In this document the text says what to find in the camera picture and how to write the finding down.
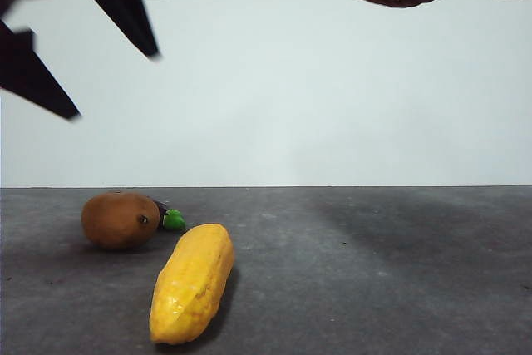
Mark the brown potato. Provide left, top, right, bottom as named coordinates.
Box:
left=81, top=191, right=161, bottom=251

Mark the purple eggplant with green stem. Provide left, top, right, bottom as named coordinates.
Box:
left=153, top=200, right=187, bottom=232

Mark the yellow corn cob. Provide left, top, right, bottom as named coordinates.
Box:
left=149, top=223, right=235, bottom=346

